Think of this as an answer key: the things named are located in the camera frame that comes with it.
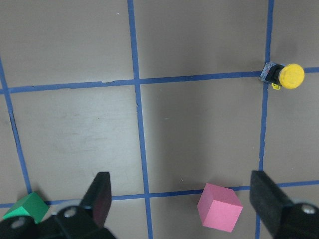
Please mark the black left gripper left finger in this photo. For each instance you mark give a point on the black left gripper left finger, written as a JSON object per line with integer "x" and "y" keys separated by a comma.
{"x": 85, "y": 221}

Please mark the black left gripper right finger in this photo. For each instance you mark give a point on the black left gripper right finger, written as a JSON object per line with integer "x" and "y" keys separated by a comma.
{"x": 282, "y": 217}

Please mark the yellow mushroom push button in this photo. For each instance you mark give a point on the yellow mushroom push button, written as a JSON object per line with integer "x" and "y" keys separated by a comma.
{"x": 279, "y": 76}

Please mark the green foam cube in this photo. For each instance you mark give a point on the green foam cube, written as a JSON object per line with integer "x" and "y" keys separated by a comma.
{"x": 31, "y": 205}

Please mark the pink foam cube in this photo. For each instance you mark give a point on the pink foam cube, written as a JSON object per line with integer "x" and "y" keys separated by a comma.
{"x": 219, "y": 208}

